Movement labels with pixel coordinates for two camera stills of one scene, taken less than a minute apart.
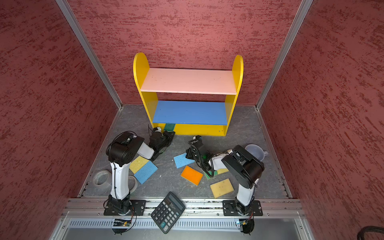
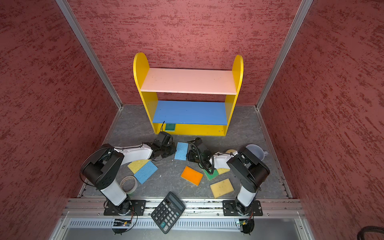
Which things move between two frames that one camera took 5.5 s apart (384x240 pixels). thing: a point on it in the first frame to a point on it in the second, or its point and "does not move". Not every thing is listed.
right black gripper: x=189 y=155 does not move
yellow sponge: x=137 y=164 does not move
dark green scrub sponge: x=169 y=127 does not move
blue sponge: x=181 y=160 to x=181 y=150
